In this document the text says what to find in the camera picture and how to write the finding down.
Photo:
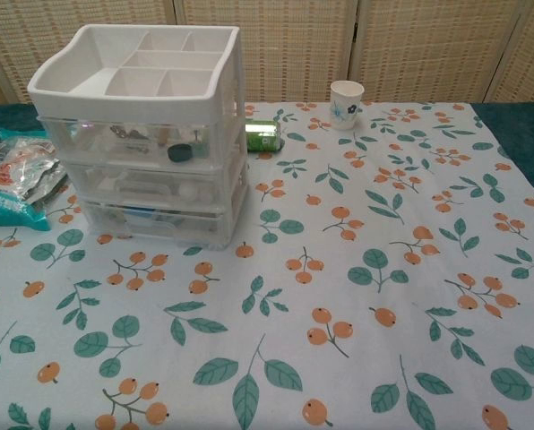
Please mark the clear drawer with hammer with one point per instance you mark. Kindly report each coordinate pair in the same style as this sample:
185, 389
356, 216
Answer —
92, 152

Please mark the clear plastic storage container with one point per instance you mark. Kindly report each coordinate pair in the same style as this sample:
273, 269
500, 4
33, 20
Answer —
159, 224

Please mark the white plastic drawer organizer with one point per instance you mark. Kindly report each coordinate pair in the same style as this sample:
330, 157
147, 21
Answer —
137, 107

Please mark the green drink can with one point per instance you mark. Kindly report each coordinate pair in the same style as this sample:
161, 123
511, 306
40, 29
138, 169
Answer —
262, 134

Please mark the fruit leaf print tablecloth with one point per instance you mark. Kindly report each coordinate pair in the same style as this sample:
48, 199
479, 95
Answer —
294, 313

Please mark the dark round cap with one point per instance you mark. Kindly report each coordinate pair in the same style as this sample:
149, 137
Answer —
179, 153

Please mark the flower print paper cup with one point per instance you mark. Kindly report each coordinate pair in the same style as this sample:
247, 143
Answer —
345, 107

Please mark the bamboo folding screen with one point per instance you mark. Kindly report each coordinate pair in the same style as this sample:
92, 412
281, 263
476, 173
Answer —
383, 45

